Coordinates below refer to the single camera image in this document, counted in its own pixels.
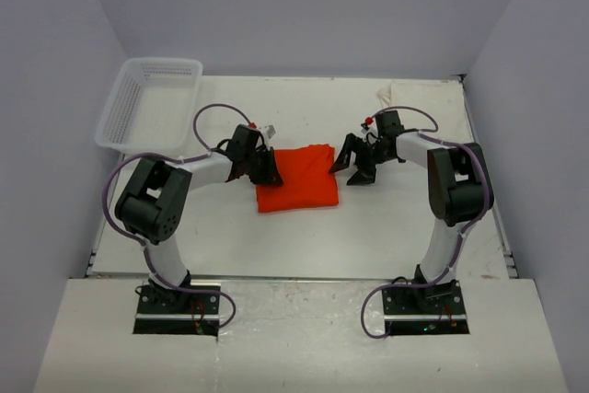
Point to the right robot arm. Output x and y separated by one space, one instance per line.
458 184

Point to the orange t-shirt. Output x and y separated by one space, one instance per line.
307 182

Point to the white plastic basket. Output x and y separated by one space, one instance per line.
150 106

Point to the folded white t-shirt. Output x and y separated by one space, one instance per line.
443 101

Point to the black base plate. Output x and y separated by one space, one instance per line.
160 312
437 310

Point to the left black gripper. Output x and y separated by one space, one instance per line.
270 175

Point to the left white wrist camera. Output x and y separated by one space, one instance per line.
267 131

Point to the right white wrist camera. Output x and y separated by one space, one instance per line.
368 129

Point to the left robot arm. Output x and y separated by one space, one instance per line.
151 204

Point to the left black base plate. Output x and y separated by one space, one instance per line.
160 312

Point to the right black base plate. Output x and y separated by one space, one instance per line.
437 310

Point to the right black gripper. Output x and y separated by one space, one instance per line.
366 174

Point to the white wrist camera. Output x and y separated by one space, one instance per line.
368 129
267 131

